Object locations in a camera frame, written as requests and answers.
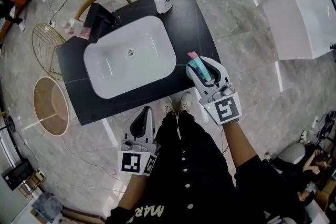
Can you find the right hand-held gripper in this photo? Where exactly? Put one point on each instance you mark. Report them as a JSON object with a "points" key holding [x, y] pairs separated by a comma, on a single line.
{"points": [[227, 110]]}

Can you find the person's white shoe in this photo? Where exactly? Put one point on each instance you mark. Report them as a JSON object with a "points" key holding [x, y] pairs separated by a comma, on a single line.
{"points": [[186, 102], [167, 106]]}

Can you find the white rectangular sink basin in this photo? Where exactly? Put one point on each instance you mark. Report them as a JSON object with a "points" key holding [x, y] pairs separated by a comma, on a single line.
{"points": [[131, 68]]}

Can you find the pink packet on counter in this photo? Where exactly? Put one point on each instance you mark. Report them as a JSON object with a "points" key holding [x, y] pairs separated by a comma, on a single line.
{"points": [[76, 27]]}

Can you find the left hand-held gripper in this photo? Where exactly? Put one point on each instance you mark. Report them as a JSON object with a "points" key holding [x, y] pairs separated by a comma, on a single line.
{"points": [[134, 162]]}

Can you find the beige round waste bin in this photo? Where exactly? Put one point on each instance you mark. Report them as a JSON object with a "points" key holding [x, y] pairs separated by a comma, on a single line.
{"points": [[51, 107]]}

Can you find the black faucet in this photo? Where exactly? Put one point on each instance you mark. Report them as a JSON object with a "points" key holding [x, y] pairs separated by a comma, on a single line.
{"points": [[98, 18]]}

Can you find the black office chair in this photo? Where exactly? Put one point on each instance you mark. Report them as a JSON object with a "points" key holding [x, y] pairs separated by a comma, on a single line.
{"points": [[326, 126]]}

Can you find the black stone vanity counter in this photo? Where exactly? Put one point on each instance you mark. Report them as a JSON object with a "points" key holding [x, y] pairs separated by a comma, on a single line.
{"points": [[189, 26]]}

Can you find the person's right forearm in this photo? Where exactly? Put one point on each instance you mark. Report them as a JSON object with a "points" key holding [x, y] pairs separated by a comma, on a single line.
{"points": [[240, 144]]}

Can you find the person's right white shoe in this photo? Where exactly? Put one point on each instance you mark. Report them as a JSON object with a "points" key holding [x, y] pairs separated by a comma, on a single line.
{"points": [[186, 102]]}

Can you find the person's black clothing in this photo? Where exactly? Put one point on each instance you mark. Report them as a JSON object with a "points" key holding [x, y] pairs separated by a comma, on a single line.
{"points": [[197, 178]]}

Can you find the person's left white shoe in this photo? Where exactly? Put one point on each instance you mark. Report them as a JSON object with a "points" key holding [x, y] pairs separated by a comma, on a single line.
{"points": [[167, 106]]}

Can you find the teal tube with pink cap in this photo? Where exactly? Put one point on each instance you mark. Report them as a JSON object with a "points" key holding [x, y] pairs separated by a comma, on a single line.
{"points": [[200, 68]]}

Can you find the white power strip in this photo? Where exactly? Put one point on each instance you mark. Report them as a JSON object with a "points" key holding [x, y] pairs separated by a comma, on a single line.
{"points": [[53, 24]]}

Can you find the person's left forearm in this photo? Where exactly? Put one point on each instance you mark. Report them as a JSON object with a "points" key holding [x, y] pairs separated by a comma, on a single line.
{"points": [[136, 191]]}

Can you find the white rectangular bathtub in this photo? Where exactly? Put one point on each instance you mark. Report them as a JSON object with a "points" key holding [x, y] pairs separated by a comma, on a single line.
{"points": [[299, 23]]}

